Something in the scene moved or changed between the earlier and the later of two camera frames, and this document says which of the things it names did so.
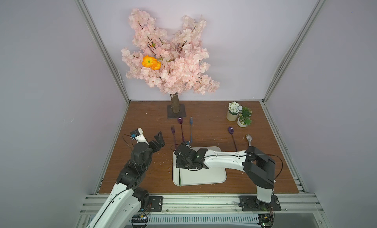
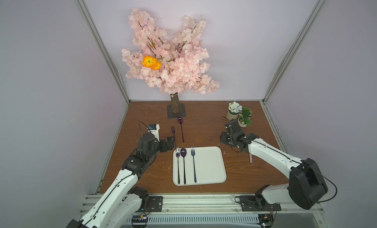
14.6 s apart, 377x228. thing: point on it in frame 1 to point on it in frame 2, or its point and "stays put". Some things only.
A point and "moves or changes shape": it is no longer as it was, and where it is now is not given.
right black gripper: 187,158 to 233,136
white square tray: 182,176 stays put
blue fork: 191,120 moves or changes shape
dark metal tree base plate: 181,112 stays put
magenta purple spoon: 180,121 stays put
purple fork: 173,131 stays put
